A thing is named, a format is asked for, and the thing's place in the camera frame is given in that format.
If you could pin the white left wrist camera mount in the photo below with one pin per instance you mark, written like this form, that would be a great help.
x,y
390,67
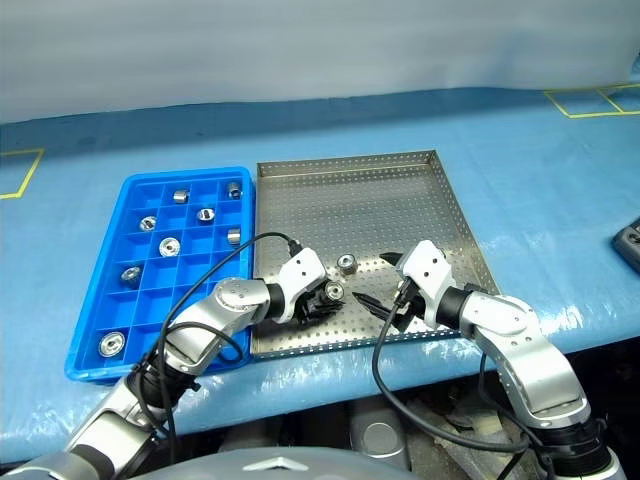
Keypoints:
x,y
300,275

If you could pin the perforated steel tray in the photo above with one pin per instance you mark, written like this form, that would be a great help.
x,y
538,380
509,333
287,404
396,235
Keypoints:
x,y
360,210

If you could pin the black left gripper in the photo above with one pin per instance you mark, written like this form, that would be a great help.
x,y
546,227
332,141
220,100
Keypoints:
x,y
311,300

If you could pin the grey round part under table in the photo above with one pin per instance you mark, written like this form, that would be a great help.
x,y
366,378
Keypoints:
x,y
378,432

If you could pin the blue compartment tray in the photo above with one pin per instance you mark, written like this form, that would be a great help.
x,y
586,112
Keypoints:
x,y
150,300

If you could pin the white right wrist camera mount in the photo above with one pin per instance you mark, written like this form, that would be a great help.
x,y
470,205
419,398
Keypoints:
x,y
427,270

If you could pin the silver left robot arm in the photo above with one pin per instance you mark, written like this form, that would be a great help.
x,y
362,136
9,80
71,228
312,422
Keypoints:
x,y
220,310

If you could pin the metal roller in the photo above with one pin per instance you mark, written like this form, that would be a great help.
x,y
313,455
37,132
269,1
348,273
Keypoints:
x,y
205,214
181,195
111,344
234,236
333,290
131,274
233,189
346,263
169,246
148,223

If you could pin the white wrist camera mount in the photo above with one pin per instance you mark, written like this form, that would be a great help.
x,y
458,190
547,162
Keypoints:
x,y
427,270
300,275

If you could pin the grey robot torso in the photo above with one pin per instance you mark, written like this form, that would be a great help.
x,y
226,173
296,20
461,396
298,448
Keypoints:
x,y
260,465

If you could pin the yellow tape marking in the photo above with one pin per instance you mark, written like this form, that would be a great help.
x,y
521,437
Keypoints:
x,y
31,172

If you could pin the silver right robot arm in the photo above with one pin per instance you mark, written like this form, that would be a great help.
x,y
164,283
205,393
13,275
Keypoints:
x,y
525,360

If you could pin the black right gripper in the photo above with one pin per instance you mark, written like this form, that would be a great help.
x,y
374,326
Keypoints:
x,y
411,310

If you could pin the black device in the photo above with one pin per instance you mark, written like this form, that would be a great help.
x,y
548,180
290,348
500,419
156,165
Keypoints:
x,y
629,245

